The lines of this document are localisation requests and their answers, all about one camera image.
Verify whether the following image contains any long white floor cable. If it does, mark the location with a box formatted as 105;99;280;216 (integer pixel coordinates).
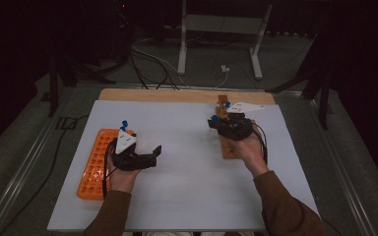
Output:
130;43;192;89

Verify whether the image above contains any wooden test tube rack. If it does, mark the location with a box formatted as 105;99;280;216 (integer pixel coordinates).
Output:
216;94;244;160

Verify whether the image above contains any person's right hand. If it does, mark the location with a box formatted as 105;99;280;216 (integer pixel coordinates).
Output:
230;126;271;179

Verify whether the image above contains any right hand-held gripper black cable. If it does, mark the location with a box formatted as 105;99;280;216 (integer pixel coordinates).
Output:
251;121;270;165

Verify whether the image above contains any thin white adapter cable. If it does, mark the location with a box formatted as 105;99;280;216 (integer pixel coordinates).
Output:
214;71;229;89

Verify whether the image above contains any white table cover sheet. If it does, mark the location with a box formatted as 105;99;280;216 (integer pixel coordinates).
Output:
46;99;321;232

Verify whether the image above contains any left hand-held gripper black cable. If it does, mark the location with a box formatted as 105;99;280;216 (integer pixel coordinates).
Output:
101;139;119;200

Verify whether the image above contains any hand-held gripper black cable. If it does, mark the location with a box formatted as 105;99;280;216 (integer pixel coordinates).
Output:
251;121;270;165
101;139;119;200

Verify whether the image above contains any orange plastic test tube rack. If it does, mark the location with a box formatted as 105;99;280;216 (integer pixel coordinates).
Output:
76;127;136;201

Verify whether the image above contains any black tripod stand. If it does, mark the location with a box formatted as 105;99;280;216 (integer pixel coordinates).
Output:
47;53;117;118
265;62;331;131

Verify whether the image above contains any bundle of black floor cables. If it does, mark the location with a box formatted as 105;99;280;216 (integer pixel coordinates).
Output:
127;48;181;91

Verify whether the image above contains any thin black floor cable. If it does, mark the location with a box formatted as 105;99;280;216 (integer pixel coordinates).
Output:
0;114;92;236

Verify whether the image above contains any person's left hand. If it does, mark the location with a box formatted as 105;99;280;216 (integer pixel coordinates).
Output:
106;156;143;195

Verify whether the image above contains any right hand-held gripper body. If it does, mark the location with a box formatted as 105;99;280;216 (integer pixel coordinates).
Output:
218;101;266;142

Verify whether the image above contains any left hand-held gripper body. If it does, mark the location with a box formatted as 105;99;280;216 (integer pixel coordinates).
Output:
111;129;158;172

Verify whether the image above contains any grey metal stand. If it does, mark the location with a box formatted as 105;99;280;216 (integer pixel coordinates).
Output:
176;0;274;81

